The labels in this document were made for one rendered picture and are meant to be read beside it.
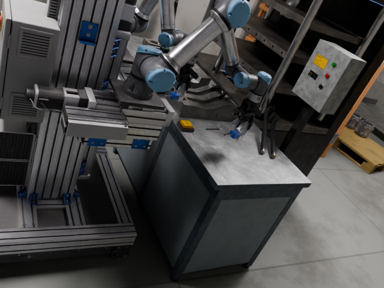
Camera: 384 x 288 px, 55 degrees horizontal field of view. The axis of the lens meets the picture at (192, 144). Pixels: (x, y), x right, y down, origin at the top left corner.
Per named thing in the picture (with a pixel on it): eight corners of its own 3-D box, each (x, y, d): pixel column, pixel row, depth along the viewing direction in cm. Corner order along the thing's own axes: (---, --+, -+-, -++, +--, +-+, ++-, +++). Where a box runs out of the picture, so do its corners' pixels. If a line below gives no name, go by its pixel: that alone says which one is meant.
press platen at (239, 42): (271, 92, 275) (275, 86, 272) (206, 35, 350) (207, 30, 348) (334, 102, 315) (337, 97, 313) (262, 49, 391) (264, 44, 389)
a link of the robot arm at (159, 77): (149, 84, 170) (240, 4, 165) (160, 100, 160) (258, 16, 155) (133, 67, 162) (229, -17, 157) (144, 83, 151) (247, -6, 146)
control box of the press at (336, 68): (247, 226, 295) (349, 56, 225) (228, 199, 316) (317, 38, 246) (267, 223, 307) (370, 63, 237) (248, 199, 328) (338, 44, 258)
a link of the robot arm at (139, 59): (150, 70, 180) (159, 44, 174) (160, 83, 171) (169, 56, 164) (127, 66, 174) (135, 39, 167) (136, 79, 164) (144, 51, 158)
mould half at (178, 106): (179, 116, 227) (187, 98, 221) (163, 96, 245) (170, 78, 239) (241, 123, 255) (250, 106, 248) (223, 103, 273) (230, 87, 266)
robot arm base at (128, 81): (126, 98, 168) (132, 78, 163) (118, 82, 179) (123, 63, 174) (156, 102, 176) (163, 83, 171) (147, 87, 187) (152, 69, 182)
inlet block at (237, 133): (225, 142, 199) (229, 133, 196) (219, 136, 202) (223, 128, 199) (242, 140, 207) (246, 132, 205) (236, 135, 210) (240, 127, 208)
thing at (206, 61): (253, 128, 275) (256, 121, 272) (183, 54, 364) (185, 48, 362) (325, 134, 321) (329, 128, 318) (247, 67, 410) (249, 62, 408)
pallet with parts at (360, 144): (396, 170, 527) (412, 150, 510) (366, 174, 472) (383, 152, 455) (330, 120, 607) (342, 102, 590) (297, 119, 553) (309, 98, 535)
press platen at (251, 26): (287, 61, 263) (291, 55, 260) (215, 9, 339) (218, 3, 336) (350, 76, 303) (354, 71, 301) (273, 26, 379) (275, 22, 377)
